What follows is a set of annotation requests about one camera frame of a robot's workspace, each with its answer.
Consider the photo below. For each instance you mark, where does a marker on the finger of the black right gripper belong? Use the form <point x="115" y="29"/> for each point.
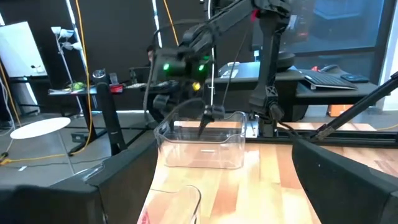
<point x="205" y="126"/>

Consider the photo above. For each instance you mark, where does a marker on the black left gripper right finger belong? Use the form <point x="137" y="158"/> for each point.
<point x="348" y="193"/>

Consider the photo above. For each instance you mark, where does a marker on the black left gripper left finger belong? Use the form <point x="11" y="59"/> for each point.
<point x="77" y="202"/>

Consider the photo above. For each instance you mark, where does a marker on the clear plastic bin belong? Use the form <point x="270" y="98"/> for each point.
<point x="174" y="205"/>
<point x="217" y="155"/>

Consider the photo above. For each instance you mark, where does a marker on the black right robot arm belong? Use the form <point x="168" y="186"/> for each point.
<point x="269" y="62"/>

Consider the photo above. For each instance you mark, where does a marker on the person's head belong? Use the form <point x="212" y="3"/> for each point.
<point x="150" y="55"/>

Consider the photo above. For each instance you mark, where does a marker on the dark grey desk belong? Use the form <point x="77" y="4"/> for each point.
<point x="236" y="93"/>

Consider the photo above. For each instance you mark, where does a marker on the white paper label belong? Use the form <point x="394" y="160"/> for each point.
<point x="228" y="72"/>

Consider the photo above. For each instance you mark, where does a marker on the small red object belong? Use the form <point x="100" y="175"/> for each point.
<point x="116" y="89"/>

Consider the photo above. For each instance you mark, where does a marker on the orange box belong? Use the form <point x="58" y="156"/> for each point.
<point x="340" y="110"/>

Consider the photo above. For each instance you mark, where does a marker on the floor stand with round base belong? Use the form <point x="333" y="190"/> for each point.
<point x="40" y="127"/>

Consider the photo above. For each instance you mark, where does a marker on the dark keyboard desk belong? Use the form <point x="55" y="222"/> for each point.
<point x="367" y="90"/>

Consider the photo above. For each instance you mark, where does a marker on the green object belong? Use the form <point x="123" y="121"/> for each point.
<point x="77" y="86"/>

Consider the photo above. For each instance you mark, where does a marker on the grey side table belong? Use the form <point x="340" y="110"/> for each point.
<point x="62" y="91"/>

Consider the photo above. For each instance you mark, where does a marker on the black keyboard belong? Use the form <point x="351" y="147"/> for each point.
<point x="329" y="80"/>

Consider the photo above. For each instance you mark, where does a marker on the dark phone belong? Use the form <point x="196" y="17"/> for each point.
<point x="354" y="78"/>

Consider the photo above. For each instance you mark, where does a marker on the whiteboard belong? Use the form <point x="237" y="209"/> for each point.
<point x="21" y="49"/>

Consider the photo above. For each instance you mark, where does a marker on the black upright frame post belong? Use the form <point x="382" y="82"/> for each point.
<point x="109" y="118"/>

